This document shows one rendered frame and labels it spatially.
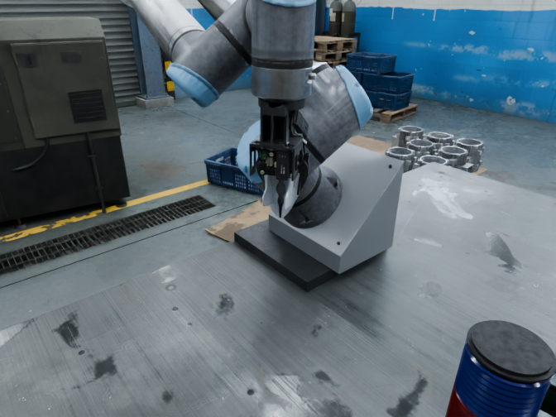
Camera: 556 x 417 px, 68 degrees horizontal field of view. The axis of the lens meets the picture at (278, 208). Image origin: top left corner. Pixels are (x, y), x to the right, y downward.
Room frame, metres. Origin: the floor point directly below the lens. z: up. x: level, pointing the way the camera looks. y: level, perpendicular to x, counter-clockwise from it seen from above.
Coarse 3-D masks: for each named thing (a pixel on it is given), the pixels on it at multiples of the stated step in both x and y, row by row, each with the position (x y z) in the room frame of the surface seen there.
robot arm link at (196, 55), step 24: (144, 0) 0.95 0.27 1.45; (168, 0) 0.91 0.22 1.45; (168, 24) 0.82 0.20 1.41; (192, 24) 0.80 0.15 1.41; (216, 24) 0.72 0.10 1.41; (168, 48) 0.78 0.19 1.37; (192, 48) 0.71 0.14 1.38; (216, 48) 0.70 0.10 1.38; (240, 48) 0.70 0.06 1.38; (168, 72) 0.71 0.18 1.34; (192, 72) 0.69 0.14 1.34; (216, 72) 0.69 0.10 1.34; (240, 72) 0.72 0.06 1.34; (192, 96) 0.69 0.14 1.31; (216, 96) 0.71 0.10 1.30
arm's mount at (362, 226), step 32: (352, 160) 1.09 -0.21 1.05; (384, 160) 1.03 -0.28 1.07; (352, 192) 1.00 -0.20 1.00; (384, 192) 0.95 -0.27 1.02; (288, 224) 1.02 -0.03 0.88; (320, 224) 0.97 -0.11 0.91; (352, 224) 0.92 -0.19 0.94; (384, 224) 0.96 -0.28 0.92; (320, 256) 0.92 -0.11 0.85; (352, 256) 0.89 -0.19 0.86
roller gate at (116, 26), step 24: (0, 0) 5.57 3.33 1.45; (24, 0) 5.74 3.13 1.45; (48, 0) 5.91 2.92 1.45; (72, 0) 6.09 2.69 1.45; (96, 0) 6.29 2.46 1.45; (120, 0) 6.50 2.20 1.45; (120, 24) 6.45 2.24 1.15; (120, 48) 6.43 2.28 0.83; (120, 72) 6.40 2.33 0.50; (120, 96) 6.34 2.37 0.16
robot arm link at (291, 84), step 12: (252, 72) 0.63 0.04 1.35; (264, 72) 0.60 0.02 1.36; (276, 72) 0.60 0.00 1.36; (288, 72) 0.60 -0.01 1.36; (300, 72) 0.60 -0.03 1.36; (252, 84) 0.63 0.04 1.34; (264, 84) 0.60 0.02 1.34; (276, 84) 0.60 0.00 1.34; (288, 84) 0.60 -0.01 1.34; (300, 84) 0.61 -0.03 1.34; (264, 96) 0.60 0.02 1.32; (276, 96) 0.60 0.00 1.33; (288, 96) 0.60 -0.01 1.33; (300, 96) 0.61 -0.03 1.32
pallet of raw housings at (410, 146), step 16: (400, 128) 3.18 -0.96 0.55; (416, 128) 3.22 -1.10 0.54; (352, 144) 3.41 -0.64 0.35; (368, 144) 3.41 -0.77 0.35; (384, 144) 3.41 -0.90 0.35; (400, 144) 3.13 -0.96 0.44; (416, 144) 2.89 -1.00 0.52; (432, 144) 2.80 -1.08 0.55; (448, 144) 2.91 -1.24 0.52; (464, 144) 2.79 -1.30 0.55; (480, 144) 2.83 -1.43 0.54; (400, 160) 2.56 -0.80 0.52; (416, 160) 2.74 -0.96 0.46; (432, 160) 2.54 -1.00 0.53; (448, 160) 2.47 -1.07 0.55; (464, 160) 2.58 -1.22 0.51; (480, 160) 2.79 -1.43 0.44
